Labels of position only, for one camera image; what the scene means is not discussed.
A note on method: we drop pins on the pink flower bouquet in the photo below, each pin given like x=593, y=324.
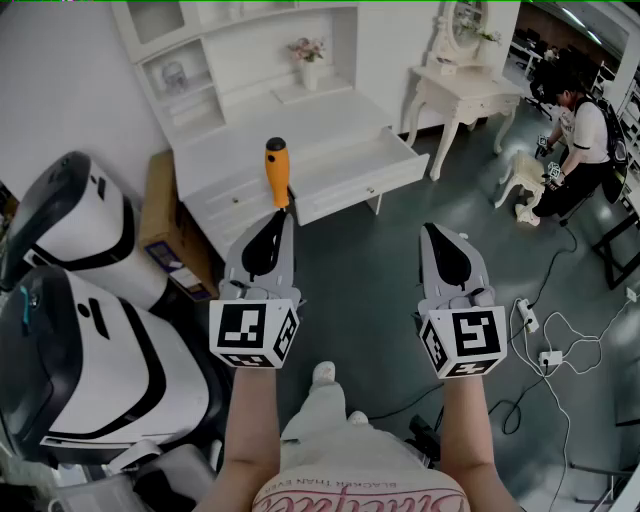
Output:
x=306, y=49

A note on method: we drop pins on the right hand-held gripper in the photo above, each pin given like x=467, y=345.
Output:
x=475, y=335

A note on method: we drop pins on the person's printed shirt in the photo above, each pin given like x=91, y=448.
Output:
x=360, y=492

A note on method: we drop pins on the white black machine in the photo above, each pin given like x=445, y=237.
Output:
x=100, y=360
x=75, y=220

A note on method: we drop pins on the white carved dressing table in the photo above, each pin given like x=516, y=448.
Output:
x=465, y=95

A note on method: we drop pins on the white carved stool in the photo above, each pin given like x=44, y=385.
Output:
x=522, y=172

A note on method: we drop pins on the brown cardboard box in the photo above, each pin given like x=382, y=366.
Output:
x=160, y=220

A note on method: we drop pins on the person's white shoe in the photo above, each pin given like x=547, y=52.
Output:
x=323, y=372
x=358, y=418

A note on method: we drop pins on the white shelf cabinet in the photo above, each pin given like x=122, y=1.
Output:
x=325, y=125

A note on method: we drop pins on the white vase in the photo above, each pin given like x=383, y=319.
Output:
x=310, y=77

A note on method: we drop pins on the black stand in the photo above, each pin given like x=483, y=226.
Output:
x=422, y=440

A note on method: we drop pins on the person's left forearm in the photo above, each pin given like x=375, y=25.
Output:
x=250, y=430

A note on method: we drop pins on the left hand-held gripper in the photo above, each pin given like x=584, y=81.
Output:
x=250, y=330

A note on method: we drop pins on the person's right forearm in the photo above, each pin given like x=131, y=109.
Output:
x=470, y=430

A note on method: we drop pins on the black frame table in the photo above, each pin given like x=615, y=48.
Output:
x=612, y=250

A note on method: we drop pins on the white power strip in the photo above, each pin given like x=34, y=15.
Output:
x=550, y=357
x=527, y=315

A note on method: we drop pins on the person's grey trousers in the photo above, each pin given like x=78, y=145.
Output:
x=330, y=430

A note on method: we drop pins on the clear glass jar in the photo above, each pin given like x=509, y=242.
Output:
x=175, y=77

